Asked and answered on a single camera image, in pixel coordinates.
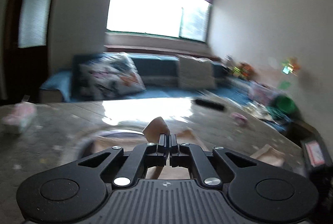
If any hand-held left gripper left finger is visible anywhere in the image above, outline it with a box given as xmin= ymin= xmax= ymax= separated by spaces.
xmin=77 ymin=133 xmax=170 ymax=189

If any grey pillow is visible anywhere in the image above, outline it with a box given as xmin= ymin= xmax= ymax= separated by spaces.
xmin=177 ymin=54 xmax=217 ymax=91

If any tissue box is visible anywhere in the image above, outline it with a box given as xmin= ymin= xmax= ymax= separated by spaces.
xmin=1 ymin=102 xmax=37 ymax=135

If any cardboard box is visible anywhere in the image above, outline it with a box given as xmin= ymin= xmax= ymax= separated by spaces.
xmin=283 ymin=119 xmax=322 ymax=141

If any blue sofa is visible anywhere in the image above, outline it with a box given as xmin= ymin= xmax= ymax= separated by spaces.
xmin=39 ymin=53 xmax=263 ymax=111

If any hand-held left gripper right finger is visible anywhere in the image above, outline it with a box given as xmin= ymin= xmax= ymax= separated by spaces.
xmin=169 ymin=134 xmax=257 ymax=189

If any clear plastic storage box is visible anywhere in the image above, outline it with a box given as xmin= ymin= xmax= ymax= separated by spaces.
xmin=248 ymin=81 xmax=277 ymax=108

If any yellow green plush toy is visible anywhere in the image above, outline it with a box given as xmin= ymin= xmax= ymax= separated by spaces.
xmin=231 ymin=63 xmax=246 ymax=79

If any black remote control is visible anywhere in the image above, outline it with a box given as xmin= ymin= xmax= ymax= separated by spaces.
xmin=195 ymin=98 xmax=226 ymax=111

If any green plastic bucket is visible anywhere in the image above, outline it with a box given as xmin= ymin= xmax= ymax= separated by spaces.
xmin=272 ymin=96 xmax=300 ymax=114

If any colourful pinwheel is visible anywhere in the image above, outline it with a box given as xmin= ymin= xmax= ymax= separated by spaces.
xmin=279 ymin=57 xmax=301 ymax=89

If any butterfly print pillow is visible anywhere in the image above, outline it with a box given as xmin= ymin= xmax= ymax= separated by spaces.
xmin=77 ymin=53 xmax=147 ymax=100

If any window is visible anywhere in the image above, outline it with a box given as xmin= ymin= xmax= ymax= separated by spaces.
xmin=105 ymin=0 xmax=212 ymax=45

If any dark box with pink label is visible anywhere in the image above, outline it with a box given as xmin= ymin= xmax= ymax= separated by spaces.
xmin=300 ymin=132 xmax=329 ymax=176

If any cream knit garment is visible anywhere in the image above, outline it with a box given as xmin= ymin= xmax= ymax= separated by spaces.
xmin=90 ymin=116 xmax=285 ymax=181

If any orange plush toy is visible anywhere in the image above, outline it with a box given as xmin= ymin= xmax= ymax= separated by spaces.
xmin=243 ymin=63 xmax=258 ymax=81

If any round black cooktop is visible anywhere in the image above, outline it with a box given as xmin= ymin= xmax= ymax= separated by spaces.
xmin=77 ymin=130 xmax=146 ymax=162

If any pink hair clip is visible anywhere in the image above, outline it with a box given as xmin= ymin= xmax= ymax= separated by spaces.
xmin=231 ymin=112 xmax=248 ymax=126

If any dark wooden door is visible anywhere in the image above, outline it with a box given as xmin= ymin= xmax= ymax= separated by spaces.
xmin=5 ymin=0 xmax=63 ymax=103

